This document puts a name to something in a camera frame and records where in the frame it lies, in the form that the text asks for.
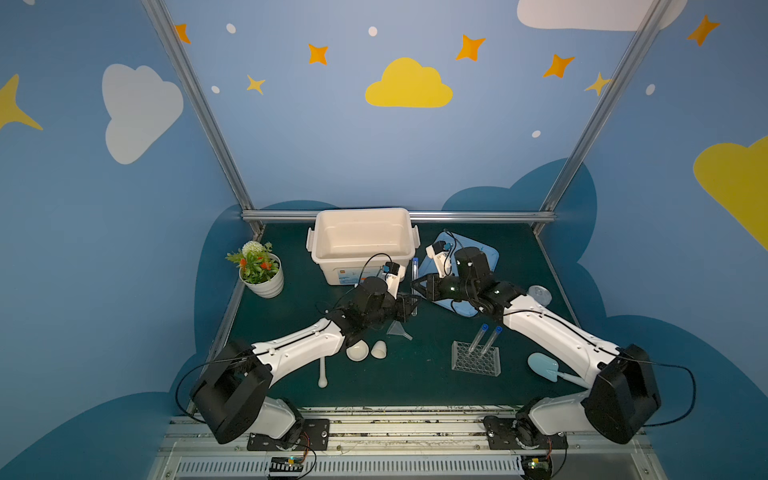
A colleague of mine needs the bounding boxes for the white mortar bowl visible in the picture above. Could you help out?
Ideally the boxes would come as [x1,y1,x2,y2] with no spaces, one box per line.
[346,340,370,362]

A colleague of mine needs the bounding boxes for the small white cup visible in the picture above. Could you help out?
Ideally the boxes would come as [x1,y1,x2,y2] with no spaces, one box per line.
[370,340,388,360]

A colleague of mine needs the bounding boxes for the clear acrylic test tube rack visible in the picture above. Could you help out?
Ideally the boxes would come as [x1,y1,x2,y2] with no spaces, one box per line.
[451,341,502,377]

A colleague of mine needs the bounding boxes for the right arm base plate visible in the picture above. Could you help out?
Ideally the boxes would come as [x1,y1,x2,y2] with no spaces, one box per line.
[482,415,568,450]

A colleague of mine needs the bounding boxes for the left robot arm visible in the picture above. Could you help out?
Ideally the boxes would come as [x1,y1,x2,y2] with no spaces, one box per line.
[190,277,420,447]

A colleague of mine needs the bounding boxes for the potted plant white pot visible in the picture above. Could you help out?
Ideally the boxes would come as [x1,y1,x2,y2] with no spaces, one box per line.
[226,240,284,299]

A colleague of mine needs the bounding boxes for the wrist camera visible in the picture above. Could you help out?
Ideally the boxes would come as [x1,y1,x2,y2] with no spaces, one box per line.
[426,240,453,278]
[382,261,405,298]

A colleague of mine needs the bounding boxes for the aluminium frame rail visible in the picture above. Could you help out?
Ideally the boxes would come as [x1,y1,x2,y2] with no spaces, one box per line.
[241,208,556,224]

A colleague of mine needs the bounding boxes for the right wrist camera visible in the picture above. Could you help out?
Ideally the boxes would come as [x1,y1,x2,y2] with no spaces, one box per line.
[426,240,453,278]

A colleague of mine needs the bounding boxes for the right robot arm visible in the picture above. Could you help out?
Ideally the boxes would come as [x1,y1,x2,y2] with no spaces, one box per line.
[412,241,661,449]

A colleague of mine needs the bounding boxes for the white pestle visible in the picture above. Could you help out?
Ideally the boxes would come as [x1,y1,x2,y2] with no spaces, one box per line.
[317,357,328,388]

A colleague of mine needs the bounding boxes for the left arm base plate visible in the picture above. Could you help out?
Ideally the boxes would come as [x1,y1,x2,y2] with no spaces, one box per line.
[247,419,330,451]

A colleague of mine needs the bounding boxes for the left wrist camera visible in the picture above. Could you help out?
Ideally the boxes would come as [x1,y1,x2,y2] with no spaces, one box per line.
[382,261,405,298]

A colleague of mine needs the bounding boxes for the white plastic storage bin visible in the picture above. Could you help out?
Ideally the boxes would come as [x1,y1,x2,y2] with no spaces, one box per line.
[306,214,420,286]

